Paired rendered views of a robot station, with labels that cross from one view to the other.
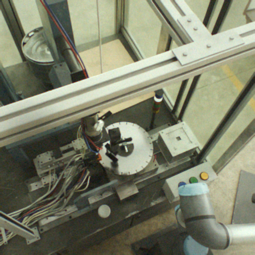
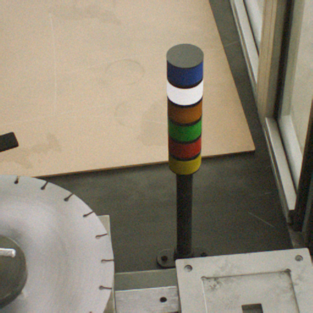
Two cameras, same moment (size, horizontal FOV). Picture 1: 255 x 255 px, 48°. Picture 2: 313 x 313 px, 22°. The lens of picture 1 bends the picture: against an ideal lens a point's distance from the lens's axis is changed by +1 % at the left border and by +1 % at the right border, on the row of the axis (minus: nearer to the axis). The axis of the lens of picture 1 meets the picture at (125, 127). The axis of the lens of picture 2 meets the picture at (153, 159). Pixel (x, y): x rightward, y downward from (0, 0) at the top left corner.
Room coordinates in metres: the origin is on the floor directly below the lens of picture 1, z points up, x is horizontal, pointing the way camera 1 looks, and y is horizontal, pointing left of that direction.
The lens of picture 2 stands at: (0.22, -0.44, 1.78)
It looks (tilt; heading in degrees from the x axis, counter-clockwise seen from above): 47 degrees down; 25
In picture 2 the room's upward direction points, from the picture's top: 2 degrees counter-clockwise
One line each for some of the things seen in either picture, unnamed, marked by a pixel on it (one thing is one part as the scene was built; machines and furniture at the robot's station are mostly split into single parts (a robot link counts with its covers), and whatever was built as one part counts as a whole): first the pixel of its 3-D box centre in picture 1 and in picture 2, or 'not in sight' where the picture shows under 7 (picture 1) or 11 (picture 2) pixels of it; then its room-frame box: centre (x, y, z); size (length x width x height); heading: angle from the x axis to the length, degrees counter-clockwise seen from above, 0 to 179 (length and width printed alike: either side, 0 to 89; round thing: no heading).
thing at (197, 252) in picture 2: (151, 126); (184, 254); (0.91, -0.17, 0.76); 0.09 x 0.03 x 0.03; 118
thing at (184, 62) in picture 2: (159, 93); (184, 65); (0.91, -0.17, 1.14); 0.05 x 0.04 x 0.03; 28
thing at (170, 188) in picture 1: (189, 182); not in sight; (0.52, -0.39, 0.82); 0.28 x 0.11 x 0.15; 118
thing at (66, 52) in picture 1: (78, 85); not in sight; (0.71, 0.21, 1.45); 0.35 x 0.07 x 0.28; 28
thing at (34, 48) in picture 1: (52, 62); not in sight; (1.26, 0.52, 0.93); 0.31 x 0.31 x 0.36
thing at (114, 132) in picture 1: (114, 138); not in sight; (0.60, 0.05, 1.17); 0.06 x 0.05 x 0.20; 109
